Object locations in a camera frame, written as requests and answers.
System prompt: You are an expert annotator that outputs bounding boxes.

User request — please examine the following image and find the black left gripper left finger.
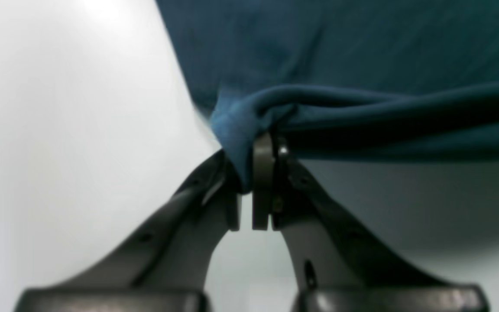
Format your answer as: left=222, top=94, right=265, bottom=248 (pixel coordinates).
left=15, top=151, right=241, bottom=312

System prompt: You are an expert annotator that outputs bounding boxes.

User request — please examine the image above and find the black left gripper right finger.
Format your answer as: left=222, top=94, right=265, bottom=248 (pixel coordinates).
left=252, top=133, right=490, bottom=312

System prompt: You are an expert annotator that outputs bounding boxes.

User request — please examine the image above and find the dark teal T-shirt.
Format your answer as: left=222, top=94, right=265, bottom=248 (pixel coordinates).
left=157, top=0, right=499, bottom=193

